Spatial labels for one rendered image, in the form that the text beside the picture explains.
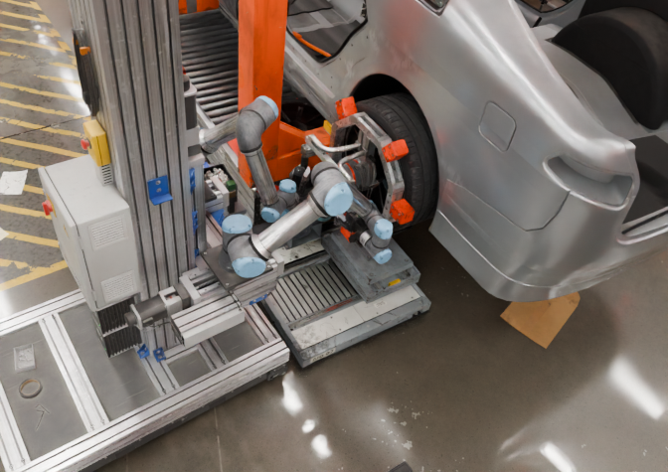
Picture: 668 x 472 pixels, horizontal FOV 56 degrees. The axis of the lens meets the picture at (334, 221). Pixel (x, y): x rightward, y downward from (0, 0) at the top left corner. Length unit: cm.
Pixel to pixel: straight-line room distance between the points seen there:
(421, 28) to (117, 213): 140
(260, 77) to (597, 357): 237
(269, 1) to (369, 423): 200
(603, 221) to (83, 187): 186
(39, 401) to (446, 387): 193
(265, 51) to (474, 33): 95
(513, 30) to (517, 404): 189
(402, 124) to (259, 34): 74
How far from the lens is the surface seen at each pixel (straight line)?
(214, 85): 466
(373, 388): 329
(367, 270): 344
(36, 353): 323
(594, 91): 387
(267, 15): 284
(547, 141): 230
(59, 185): 241
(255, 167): 256
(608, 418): 364
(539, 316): 384
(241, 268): 236
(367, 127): 288
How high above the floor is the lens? 279
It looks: 44 degrees down
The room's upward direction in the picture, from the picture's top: 9 degrees clockwise
